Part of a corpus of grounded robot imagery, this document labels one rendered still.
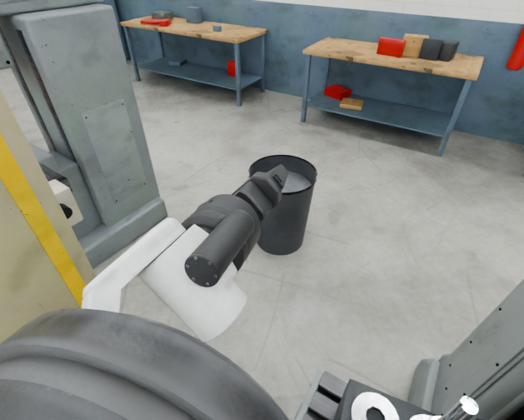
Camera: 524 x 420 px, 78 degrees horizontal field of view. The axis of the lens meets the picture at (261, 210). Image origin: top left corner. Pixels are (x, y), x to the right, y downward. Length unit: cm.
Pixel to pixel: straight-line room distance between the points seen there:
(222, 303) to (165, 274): 6
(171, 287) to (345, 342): 188
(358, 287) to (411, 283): 37
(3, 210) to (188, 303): 105
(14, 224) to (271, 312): 148
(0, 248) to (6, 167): 28
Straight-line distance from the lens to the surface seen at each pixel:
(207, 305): 33
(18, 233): 138
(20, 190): 132
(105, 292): 31
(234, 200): 41
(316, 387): 100
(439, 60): 415
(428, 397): 192
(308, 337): 213
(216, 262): 28
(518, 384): 127
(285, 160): 245
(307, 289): 232
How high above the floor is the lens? 185
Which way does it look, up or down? 40 degrees down
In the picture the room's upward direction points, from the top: straight up
